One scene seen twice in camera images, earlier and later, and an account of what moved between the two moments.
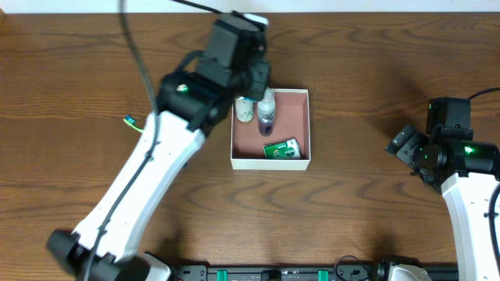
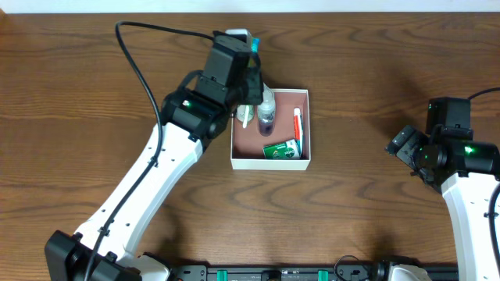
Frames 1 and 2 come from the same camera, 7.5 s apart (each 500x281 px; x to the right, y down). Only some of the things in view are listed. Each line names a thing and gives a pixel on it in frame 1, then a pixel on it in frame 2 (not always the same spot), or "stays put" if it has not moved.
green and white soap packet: [287, 150] stays put
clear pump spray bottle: [266, 113] stays put
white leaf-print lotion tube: [244, 108] stays put
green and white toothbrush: [132, 122] -> [255, 48]
